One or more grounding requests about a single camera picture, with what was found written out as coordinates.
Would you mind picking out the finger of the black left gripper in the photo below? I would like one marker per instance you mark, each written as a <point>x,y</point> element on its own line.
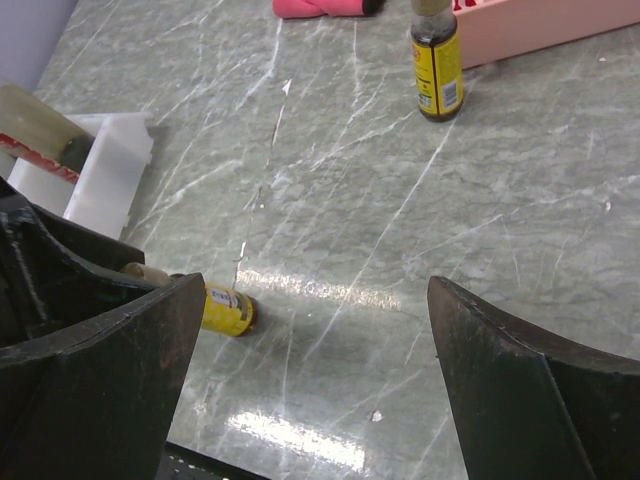
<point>51,295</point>

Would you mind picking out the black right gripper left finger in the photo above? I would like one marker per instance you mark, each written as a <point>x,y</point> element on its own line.
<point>96,400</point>

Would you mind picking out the yellow label sauce bottle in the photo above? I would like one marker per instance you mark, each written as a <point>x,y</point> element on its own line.
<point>437,59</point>

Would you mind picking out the pink plastic divided box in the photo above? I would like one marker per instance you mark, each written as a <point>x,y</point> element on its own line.
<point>495,30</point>

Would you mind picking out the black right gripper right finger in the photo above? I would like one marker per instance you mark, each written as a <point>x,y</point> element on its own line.
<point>528,403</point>

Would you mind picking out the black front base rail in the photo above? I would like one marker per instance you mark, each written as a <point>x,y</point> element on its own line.
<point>180,463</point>

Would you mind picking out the small yellow label bottle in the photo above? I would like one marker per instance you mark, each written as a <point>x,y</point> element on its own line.
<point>226,311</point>

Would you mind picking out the pink cloth black trim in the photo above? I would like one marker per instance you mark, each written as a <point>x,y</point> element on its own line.
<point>304,9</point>

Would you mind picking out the white plastic divided tray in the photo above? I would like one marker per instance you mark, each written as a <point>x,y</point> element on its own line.
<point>103,195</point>

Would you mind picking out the dark soy sauce bottle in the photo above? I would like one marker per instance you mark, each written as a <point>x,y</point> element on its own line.
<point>33,131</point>

